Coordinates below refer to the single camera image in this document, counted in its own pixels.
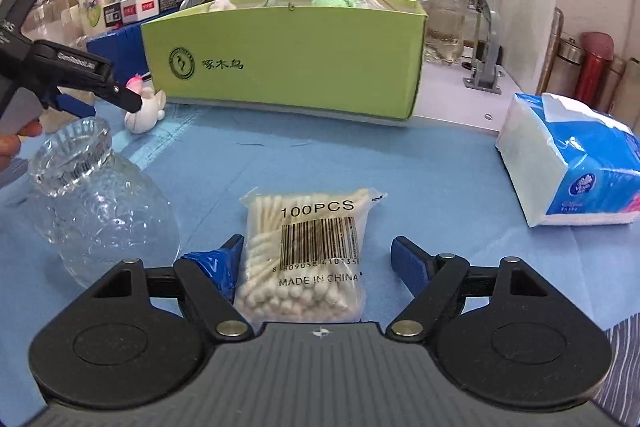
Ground blue tissue pack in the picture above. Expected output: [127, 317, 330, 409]
[496, 93, 639, 228]

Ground white towel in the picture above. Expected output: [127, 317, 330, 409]
[208, 0, 236, 13]

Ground clear glass vase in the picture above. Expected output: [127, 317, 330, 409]
[27, 117, 180, 288]

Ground silver thermos bottle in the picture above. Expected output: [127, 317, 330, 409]
[544, 38, 585, 98]

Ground person's left hand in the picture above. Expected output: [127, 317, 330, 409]
[0, 120, 42, 171]

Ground red thermos bottle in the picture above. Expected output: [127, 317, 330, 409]
[574, 31, 614, 105]

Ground cotton swab bag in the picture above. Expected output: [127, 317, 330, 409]
[234, 187, 386, 329]

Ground clear container with granules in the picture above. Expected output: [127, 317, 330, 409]
[22, 0, 70, 44]

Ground green cardboard box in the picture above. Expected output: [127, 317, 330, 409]
[141, 0, 426, 120]

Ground white pink plush toy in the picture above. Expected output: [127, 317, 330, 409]
[124, 75, 167, 134]

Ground white black small carton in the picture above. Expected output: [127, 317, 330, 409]
[103, 0, 184, 29]

